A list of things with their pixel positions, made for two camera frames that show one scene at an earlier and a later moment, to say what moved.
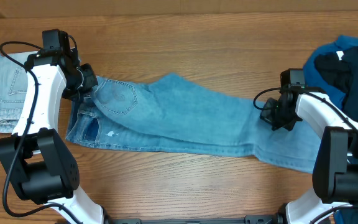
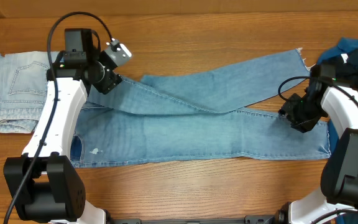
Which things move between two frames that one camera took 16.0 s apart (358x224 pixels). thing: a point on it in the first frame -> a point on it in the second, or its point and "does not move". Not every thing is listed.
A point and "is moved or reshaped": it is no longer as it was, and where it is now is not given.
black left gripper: (92, 82) -> (110, 80)
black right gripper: (274, 114) -> (294, 118)
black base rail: (256, 219) does not move
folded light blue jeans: (3, 88) does not move
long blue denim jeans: (169, 113) is moved or reshaped
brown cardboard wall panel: (7, 9) does not move
